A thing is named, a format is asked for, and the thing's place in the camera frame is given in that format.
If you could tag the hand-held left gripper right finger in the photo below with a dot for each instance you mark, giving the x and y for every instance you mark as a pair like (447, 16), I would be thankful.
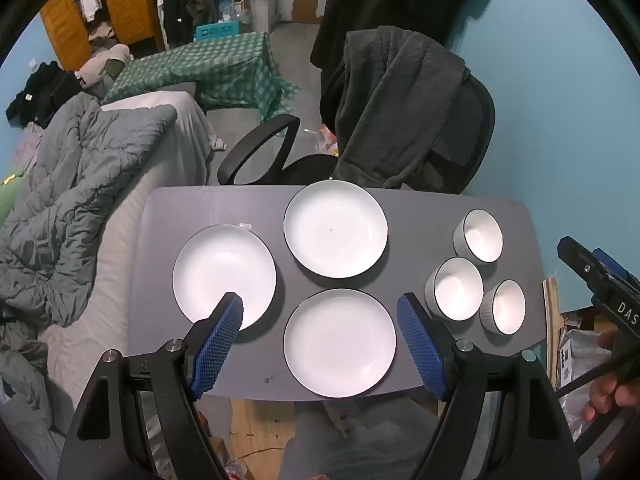
(420, 345)

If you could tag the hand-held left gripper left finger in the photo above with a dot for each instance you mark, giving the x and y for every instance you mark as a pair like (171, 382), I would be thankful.
(220, 345)

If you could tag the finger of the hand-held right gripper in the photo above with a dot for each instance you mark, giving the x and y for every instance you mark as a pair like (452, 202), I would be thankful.
(612, 265)
(582, 262)

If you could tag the white ribbed bowl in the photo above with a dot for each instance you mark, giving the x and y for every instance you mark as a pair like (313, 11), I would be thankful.
(457, 290)
(482, 235)
(509, 307)

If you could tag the white plate with dark rim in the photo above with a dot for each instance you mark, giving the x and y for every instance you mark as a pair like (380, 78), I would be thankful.
(335, 230)
(220, 270)
(340, 342)

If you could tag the person's right hand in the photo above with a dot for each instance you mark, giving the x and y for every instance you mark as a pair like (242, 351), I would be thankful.
(602, 395)

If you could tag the white plastic bag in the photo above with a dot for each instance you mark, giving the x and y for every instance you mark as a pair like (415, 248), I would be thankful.
(577, 355)

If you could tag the brown cardboard piece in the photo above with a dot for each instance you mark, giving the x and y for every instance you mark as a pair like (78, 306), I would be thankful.
(551, 325)

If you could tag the clear plastic bag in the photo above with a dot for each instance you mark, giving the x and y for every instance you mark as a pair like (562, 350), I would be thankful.
(365, 445)

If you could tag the black mesh office chair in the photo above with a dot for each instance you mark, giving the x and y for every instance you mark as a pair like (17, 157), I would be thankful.
(465, 125)

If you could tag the white bed sheet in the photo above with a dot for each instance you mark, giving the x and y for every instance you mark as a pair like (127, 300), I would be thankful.
(165, 160)

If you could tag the grey quilted comforter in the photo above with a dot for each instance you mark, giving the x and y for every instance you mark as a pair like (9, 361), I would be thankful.
(75, 185)

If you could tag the orange snack packet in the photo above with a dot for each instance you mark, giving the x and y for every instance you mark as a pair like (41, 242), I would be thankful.
(327, 140)

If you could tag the grey fleece robe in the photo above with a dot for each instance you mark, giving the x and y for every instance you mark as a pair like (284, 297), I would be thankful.
(395, 100)

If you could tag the green pillow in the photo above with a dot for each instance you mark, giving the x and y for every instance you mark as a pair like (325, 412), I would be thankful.
(9, 195)

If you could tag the green checked tablecloth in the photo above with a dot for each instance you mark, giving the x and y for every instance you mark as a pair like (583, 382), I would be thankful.
(210, 70)

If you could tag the black clothes pile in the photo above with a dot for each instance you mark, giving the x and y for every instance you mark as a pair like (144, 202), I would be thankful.
(45, 92)

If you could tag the blue plastic crate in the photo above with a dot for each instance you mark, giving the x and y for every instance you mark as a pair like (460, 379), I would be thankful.
(220, 31)

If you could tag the dark hanging clothes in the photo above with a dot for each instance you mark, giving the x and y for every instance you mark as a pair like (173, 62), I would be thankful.
(185, 0)

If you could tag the orange wooden wardrobe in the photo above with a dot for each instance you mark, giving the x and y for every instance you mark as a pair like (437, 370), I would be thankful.
(130, 5)

